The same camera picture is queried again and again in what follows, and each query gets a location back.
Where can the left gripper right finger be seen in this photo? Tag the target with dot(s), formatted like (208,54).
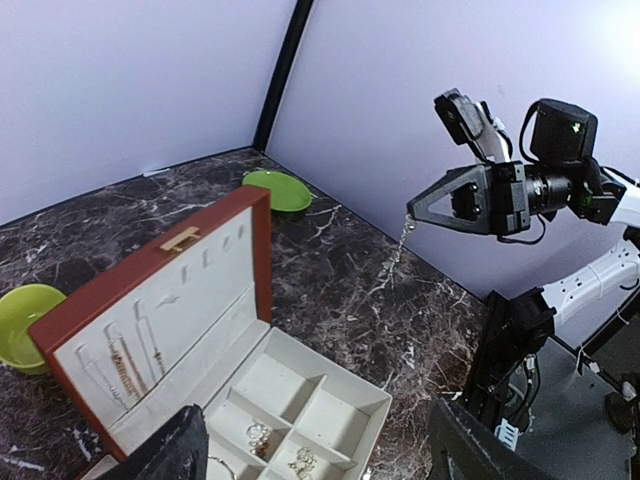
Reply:
(462,448)

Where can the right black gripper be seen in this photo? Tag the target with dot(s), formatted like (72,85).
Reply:
(480,199)

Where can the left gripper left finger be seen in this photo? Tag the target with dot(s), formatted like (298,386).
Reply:
(177,450)

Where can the red jewelry box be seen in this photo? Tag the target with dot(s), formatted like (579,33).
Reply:
(187,320)

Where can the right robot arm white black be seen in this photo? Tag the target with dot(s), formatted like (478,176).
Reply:
(550,168)

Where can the gold charm in box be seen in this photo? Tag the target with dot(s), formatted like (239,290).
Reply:
(304,463)

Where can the green plate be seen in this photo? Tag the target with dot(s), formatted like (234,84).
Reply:
(288,194)

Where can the green bowl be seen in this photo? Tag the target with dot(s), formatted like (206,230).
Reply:
(20,309)

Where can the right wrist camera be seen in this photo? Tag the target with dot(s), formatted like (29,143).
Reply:
(472,124)

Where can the right black frame post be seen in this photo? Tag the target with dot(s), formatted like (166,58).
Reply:
(280,76)

